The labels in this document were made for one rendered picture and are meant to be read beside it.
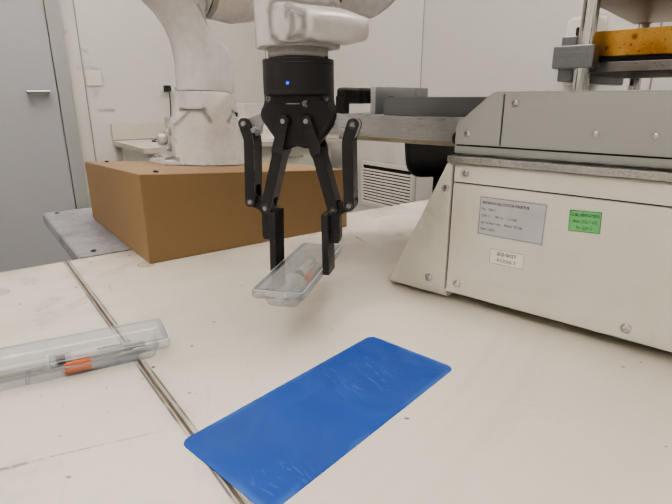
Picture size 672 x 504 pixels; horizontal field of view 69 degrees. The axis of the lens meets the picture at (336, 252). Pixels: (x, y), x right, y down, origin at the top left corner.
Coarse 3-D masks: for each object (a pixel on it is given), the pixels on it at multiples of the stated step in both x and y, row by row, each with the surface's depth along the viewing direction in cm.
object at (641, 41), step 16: (608, 32) 50; (624, 32) 49; (640, 32) 48; (656, 32) 48; (608, 48) 50; (624, 48) 50; (640, 48) 49; (656, 48) 48; (608, 64) 51; (624, 64) 50; (640, 64) 49; (656, 64) 48
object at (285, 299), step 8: (296, 248) 65; (336, 256) 63; (320, 272) 55; (312, 288) 52; (256, 296) 50; (264, 296) 50; (272, 296) 50; (280, 296) 50; (288, 296) 49; (296, 296) 49; (304, 296) 50; (272, 304) 52; (280, 304) 51; (288, 304) 51; (296, 304) 51
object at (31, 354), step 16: (160, 320) 51; (64, 336) 48; (80, 336) 48; (96, 336) 48; (112, 336) 48; (128, 336) 48; (144, 336) 48; (160, 336) 48; (0, 352) 45; (16, 352) 45; (32, 352) 45; (48, 352) 45; (64, 352) 45; (80, 352) 45; (96, 352) 45; (0, 368) 42; (16, 368) 42
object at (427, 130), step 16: (384, 96) 75; (400, 96) 78; (416, 96) 82; (368, 112) 85; (336, 128) 75; (368, 128) 71; (384, 128) 70; (400, 128) 68; (416, 128) 66; (432, 128) 65; (448, 128) 63; (432, 144) 67; (448, 144) 66
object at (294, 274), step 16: (288, 256) 61; (304, 256) 61; (320, 256) 61; (272, 272) 55; (288, 272) 55; (304, 272) 55; (256, 288) 50; (272, 288) 50; (288, 288) 50; (304, 288) 50
